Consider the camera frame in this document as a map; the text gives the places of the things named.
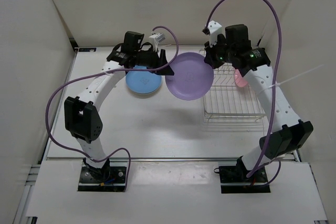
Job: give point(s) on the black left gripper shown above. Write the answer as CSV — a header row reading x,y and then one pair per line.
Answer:
x,y
159,62

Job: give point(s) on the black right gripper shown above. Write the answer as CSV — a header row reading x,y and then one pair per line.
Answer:
x,y
210,51

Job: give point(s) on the blue plate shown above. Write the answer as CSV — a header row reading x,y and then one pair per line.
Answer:
x,y
143,82

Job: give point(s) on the purple plate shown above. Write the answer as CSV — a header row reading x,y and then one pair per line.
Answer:
x,y
192,77

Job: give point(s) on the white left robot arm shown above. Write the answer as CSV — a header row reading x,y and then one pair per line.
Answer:
x,y
82,117

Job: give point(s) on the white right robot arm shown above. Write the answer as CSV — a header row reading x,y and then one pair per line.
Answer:
x,y
249,163

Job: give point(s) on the pink plate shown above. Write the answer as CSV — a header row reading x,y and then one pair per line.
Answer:
x,y
239,80

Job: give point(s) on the white zip tie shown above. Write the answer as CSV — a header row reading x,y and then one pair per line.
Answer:
x,y
277,84

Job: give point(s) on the black XDOF label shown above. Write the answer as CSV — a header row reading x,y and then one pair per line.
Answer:
x,y
87,49

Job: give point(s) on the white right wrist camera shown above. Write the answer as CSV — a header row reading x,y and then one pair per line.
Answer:
x,y
213,29

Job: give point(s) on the metal wire dish rack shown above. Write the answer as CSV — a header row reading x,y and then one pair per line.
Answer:
x,y
226,102

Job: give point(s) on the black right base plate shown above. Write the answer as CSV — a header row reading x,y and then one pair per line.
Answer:
x,y
232,183

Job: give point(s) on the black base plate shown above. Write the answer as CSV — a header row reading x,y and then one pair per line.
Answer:
x,y
113,178
232,183

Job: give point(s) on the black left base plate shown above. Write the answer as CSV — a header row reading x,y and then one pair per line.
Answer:
x,y
113,178

